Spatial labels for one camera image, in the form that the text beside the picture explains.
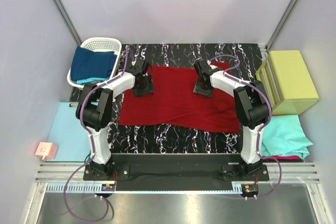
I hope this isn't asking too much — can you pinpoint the pink sponge block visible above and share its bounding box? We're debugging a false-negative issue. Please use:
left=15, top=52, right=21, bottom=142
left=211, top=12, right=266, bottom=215
left=35, top=142, right=58, bottom=159

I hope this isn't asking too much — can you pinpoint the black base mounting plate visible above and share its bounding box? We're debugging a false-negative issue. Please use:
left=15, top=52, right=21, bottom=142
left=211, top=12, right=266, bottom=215
left=83, top=154, right=269, bottom=194

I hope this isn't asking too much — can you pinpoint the folded magenta t-shirt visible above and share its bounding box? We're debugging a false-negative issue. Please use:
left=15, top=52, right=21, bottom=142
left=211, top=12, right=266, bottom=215
left=266, top=156, right=302, bottom=161

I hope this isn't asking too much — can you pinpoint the yellow drawer box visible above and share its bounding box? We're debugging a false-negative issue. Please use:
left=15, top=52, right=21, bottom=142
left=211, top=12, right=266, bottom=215
left=256, top=50, right=319, bottom=115

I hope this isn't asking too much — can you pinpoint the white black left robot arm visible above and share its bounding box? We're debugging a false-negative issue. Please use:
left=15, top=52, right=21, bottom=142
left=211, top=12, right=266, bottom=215
left=76, top=59, right=154, bottom=180

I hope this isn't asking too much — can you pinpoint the navy blue t-shirt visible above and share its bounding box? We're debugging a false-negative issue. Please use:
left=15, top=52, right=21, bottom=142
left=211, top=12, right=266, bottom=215
left=70, top=47, right=117, bottom=81

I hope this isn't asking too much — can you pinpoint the white plastic laundry basket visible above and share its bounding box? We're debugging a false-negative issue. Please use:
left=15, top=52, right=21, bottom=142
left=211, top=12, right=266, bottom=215
left=67, top=37, right=121, bottom=89

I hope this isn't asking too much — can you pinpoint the red t-shirt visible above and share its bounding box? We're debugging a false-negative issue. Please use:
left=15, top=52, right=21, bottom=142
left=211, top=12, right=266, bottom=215
left=119, top=66, right=240, bottom=134

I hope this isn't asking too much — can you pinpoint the green clipboard with paper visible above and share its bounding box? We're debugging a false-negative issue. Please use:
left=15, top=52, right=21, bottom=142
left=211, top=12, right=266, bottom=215
left=47, top=102, right=90, bottom=163

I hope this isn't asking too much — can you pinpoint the light blue t-shirt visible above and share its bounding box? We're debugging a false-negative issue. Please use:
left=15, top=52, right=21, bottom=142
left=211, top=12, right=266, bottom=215
left=76, top=78, right=108, bottom=86

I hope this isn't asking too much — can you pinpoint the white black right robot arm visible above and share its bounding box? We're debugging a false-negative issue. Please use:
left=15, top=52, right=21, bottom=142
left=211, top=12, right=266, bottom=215
left=194, top=60, right=272, bottom=180

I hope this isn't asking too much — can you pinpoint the folded turquoise t-shirt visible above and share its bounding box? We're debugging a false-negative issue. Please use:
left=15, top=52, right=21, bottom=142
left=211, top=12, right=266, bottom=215
left=261, top=115, right=313, bottom=159

